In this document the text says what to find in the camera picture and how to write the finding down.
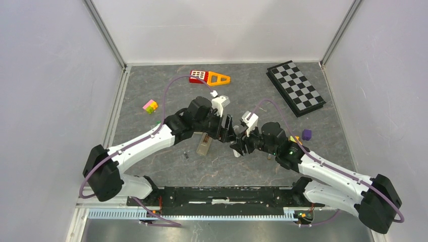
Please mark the green blue grey blocks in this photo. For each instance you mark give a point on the green blue grey blocks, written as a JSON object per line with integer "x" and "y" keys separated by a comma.
{"x": 154, "y": 126}

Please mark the white slotted cable duct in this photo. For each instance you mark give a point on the white slotted cable duct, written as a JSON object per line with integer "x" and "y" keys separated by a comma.
{"x": 141, "y": 214}

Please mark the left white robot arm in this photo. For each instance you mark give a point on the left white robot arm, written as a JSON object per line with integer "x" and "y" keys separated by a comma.
{"x": 105, "y": 168}

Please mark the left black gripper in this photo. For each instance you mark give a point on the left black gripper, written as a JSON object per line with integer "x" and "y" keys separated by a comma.
{"x": 227, "y": 134}

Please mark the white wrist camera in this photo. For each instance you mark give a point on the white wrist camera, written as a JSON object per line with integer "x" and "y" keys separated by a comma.
{"x": 249, "y": 121}
{"x": 218, "y": 103}

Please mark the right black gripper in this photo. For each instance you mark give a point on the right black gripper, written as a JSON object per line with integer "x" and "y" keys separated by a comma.
{"x": 239, "y": 146}

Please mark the orange triangular toy block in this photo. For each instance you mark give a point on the orange triangular toy block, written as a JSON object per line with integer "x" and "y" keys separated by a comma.
{"x": 216, "y": 79}

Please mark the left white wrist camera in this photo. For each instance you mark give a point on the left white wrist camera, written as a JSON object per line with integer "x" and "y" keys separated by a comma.
{"x": 218, "y": 103}

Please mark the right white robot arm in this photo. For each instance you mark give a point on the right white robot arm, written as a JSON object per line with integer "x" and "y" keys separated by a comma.
{"x": 373, "y": 200}

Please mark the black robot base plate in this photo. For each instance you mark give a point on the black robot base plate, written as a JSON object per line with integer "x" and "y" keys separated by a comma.
{"x": 225, "y": 200}

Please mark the red white window block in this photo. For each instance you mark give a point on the red white window block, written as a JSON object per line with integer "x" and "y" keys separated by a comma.
{"x": 197, "y": 76}

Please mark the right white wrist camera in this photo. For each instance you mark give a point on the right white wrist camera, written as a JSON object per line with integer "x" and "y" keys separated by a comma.
{"x": 249, "y": 121}

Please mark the pink yellow green blocks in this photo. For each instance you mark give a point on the pink yellow green blocks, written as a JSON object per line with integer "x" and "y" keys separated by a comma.
{"x": 151, "y": 106}

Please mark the black grey chessboard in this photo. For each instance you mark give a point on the black grey chessboard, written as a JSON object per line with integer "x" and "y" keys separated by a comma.
{"x": 297, "y": 91}

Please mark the white remote control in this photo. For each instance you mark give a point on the white remote control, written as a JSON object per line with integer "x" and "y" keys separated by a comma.
{"x": 236, "y": 129}

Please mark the orange yellow block stack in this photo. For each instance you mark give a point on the orange yellow block stack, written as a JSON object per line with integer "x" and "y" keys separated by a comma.
{"x": 295, "y": 139}

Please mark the purple cube block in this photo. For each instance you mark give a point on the purple cube block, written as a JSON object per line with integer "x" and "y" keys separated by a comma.
{"x": 306, "y": 134}

